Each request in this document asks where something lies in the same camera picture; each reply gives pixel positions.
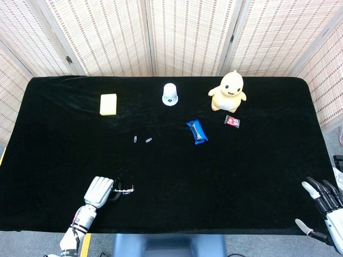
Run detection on white paper cup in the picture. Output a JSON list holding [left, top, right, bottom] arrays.
[[161, 82, 179, 107]]

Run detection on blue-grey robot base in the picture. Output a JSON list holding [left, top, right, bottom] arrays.
[[111, 233, 228, 257]]

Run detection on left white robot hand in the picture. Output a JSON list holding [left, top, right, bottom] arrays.
[[83, 176, 124, 208]]

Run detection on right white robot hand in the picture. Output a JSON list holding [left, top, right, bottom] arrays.
[[294, 176, 343, 254]]

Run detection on yellow duck plush toy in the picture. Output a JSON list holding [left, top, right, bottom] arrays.
[[208, 70, 248, 113]]

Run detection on small red candy packet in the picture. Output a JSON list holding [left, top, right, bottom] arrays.
[[223, 115, 241, 128]]

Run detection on yellow floor tape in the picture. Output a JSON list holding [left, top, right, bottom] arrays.
[[79, 233, 92, 257]]

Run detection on yellow sponge block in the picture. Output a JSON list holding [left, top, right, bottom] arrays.
[[99, 93, 118, 116]]

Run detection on blue snack bar wrapper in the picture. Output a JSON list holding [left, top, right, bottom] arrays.
[[185, 119, 209, 146]]

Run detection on black velvet tablecloth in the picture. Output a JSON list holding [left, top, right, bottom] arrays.
[[0, 76, 332, 236]]

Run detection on woven folding screen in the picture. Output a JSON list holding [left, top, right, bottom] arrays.
[[0, 0, 343, 147]]

